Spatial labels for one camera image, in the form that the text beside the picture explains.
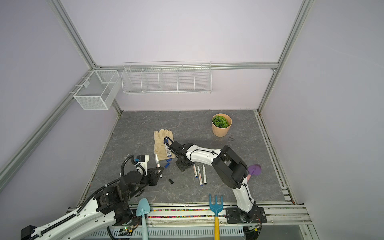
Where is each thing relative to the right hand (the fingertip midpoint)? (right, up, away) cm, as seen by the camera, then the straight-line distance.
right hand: (185, 165), depth 92 cm
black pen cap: (-8, -7, -7) cm, 13 cm away
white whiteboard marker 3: (+12, -4, -5) cm, 13 cm away
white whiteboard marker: (-12, +8, +5) cm, 15 cm away
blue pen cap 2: (-12, 0, -1) cm, 12 cm away
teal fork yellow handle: (+17, -17, -16) cm, 29 cm away
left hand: (-10, +2, -18) cm, 20 cm away
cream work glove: (-18, +11, +8) cm, 22 cm away
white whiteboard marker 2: (-12, +6, -19) cm, 23 cm away
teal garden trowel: (-20, -17, -16) cm, 31 cm away
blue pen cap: (-11, +3, +2) cm, 12 cm away
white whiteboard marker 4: (+9, -5, -5) cm, 11 cm away
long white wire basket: (-13, +57, +8) cm, 59 cm away
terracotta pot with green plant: (+23, +26, +6) cm, 35 cm away
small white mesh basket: (-57, +48, +4) cm, 74 cm away
